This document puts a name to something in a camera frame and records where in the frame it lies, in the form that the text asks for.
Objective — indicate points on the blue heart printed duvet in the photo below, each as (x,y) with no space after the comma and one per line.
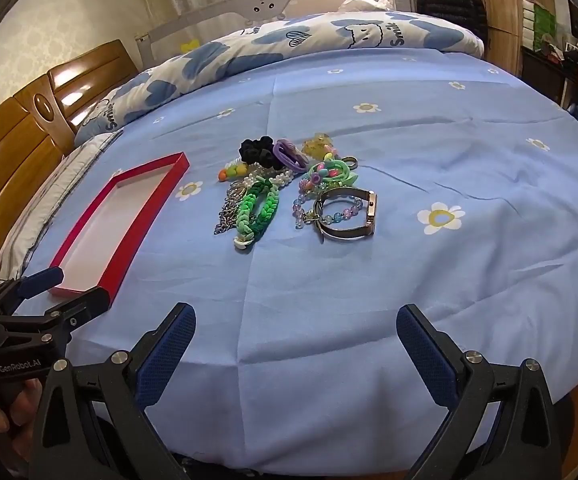
(319,35)

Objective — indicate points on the wooden wardrobe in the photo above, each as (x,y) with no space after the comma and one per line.
(504,10)

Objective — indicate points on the white striped pillow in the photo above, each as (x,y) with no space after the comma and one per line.
(44,200)

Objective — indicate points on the blue floral bedsheet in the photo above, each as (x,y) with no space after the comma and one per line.
(419,285)

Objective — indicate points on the metal band wristwatch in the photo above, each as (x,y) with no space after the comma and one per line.
(354,232)

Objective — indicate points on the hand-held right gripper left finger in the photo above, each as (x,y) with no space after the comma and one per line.
(169,355)

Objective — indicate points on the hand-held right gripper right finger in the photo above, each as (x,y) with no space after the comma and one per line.
(426,355)

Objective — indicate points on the black puffer jacket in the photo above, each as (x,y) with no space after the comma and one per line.
(449,5)

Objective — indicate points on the yellow hair clip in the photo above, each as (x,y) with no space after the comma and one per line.
(319,144)

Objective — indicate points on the black scrunchie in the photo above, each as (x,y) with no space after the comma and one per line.
(254,150)

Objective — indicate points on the wooden headboard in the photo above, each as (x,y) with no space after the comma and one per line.
(14,160)

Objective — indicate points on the cluttered dark shelf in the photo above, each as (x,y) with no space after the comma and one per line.
(559,45)

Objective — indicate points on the red shallow box tray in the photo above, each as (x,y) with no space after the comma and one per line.
(114,230)

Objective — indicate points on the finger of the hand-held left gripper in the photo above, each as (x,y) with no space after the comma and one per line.
(41,281)
(81,306)

